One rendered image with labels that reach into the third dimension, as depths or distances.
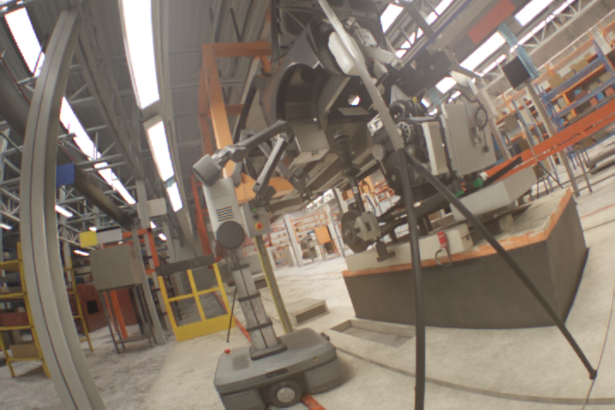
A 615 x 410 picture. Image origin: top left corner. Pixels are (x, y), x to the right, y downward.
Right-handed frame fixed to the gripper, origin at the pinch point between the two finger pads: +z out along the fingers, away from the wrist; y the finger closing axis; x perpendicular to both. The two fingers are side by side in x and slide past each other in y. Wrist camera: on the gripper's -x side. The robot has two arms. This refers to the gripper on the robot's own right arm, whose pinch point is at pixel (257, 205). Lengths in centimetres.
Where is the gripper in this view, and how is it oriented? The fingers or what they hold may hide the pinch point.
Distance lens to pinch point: 186.3
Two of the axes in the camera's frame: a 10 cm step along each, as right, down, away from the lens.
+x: 3.1, 9.2, -2.5
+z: -3.6, 3.5, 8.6
